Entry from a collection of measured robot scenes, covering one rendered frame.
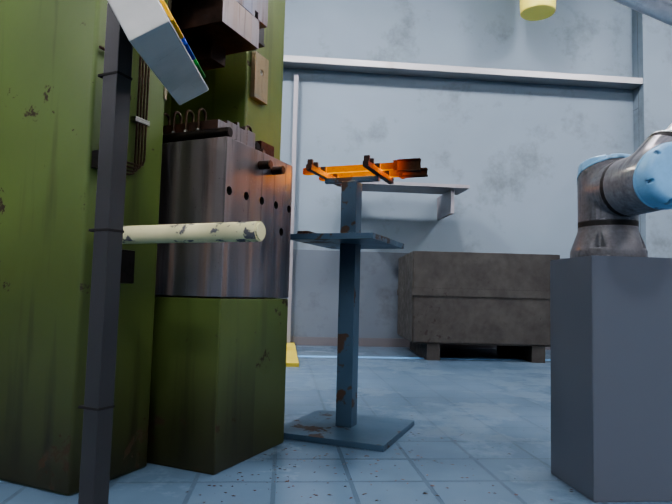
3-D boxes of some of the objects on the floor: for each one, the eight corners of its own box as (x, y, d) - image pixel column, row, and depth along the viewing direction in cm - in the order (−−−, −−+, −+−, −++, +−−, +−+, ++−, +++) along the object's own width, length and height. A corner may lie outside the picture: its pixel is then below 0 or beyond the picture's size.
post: (107, 537, 110) (135, 6, 118) (90, 545, 106) (121, -4, 114) (92, 533, 111) (121, 9, 120) (75, 541, 108) (106, 0, 116)
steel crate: (395, 347, 526) (397, 258, 533) (525, 351, 521) (525, 261, 528) (404, 359, 427) (406, 250, 433) (565, 364, 422) (564, 254, 428)
